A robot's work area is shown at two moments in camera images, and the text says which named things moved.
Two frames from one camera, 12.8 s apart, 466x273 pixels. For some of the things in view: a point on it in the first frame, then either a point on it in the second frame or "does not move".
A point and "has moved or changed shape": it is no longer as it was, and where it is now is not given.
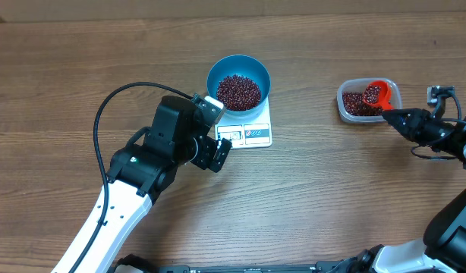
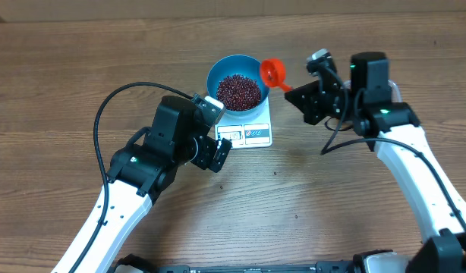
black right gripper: (415, 124) → (316, 101)
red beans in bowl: (237, 92) does not move
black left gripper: (206, 160) does not move
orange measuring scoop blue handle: (385, 95) has moved or changed shape
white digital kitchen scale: (246, 132) does not move
